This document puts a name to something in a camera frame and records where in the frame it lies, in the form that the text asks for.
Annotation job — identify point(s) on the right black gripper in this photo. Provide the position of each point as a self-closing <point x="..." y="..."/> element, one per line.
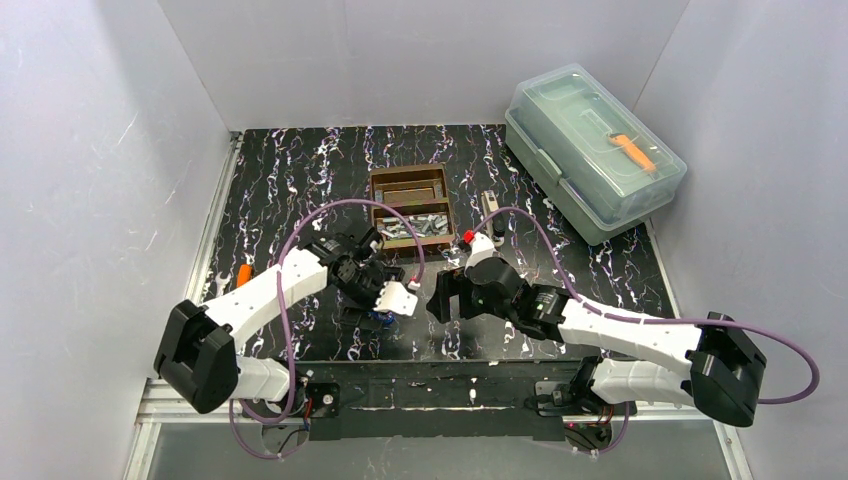
<point x="457" y="297"/>

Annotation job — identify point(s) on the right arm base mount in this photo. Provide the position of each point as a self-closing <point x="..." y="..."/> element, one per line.
<point x="591" y="425"/>

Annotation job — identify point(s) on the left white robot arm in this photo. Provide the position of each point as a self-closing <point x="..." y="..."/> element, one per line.
<point x="198" y="355"/>

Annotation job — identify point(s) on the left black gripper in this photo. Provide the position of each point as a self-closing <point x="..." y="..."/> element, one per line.
<point x="369" y="312"/>

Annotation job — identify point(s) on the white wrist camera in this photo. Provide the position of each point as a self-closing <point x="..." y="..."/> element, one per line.
<point x="395" y="298"/>
<point x="482" y="247"/>

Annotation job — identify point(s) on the clear plastic storage box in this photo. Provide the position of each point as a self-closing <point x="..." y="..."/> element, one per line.
<point x="557" y="126"/>

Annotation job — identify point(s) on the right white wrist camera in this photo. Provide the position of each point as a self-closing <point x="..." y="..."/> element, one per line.
<point x="482" y="247"/>

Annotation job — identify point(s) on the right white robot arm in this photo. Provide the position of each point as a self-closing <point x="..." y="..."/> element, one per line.
<point x="711" y="365"/>

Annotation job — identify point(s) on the black marbled mat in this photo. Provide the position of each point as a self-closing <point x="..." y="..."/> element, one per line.
<point x="282" y="174"/>

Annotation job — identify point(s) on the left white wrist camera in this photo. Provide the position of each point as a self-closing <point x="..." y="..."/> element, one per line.
<point x="395" y="298"/>

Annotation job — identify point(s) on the brown wooden tray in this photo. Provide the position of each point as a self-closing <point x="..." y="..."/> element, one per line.
<point x="420" y="194"/>

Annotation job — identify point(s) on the orange handled tool in box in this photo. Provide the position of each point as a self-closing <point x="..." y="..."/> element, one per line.
<point x="633" y="152"/>

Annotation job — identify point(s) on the pile of staple strips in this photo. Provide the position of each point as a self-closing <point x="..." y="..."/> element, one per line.
<point x="407" y="226"/>

